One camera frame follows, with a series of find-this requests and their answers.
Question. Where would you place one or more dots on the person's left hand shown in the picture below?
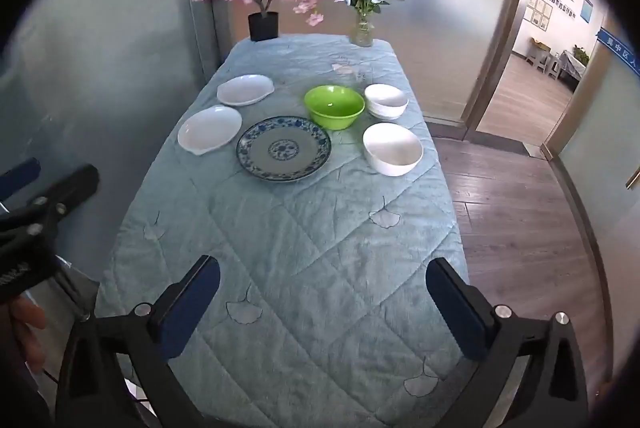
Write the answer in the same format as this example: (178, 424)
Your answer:
(29, 323)

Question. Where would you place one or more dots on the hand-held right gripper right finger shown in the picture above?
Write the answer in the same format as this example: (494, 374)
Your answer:
(452, 308)

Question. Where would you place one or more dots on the green plastic bowl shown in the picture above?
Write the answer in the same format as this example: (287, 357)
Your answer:
(334, 105)

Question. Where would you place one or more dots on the large white bowl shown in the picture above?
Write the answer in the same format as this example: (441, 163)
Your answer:
(392, 148)

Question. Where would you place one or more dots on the blue wall sign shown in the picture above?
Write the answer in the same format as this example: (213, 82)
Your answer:
(587, 10)

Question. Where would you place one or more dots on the wooden door frame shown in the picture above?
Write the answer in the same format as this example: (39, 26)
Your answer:
(500, 32)

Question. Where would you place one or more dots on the white scalloped plate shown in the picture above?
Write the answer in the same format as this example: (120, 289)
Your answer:
(210, 130)
(245, 90)

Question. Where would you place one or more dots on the blue hanging sign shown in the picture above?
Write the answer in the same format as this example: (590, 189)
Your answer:
(620, 55)

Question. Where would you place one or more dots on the blue patterned plate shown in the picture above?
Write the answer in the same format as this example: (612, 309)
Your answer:
(284, 148)

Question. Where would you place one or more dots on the light blue quilted blanket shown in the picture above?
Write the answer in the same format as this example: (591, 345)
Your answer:
(300, 233)

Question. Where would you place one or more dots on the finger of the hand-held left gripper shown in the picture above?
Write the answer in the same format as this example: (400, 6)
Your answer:
(72, 188)
(25, 170)

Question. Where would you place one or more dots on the small white bowl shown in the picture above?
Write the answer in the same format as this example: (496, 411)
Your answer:
(386, 100)

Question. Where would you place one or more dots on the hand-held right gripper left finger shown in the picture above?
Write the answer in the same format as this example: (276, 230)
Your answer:
(192, 308)

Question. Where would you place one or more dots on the white stool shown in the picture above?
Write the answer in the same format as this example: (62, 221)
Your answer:
(542, 55)

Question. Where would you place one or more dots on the cloth covered table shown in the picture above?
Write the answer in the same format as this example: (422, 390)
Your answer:
(571, 65)

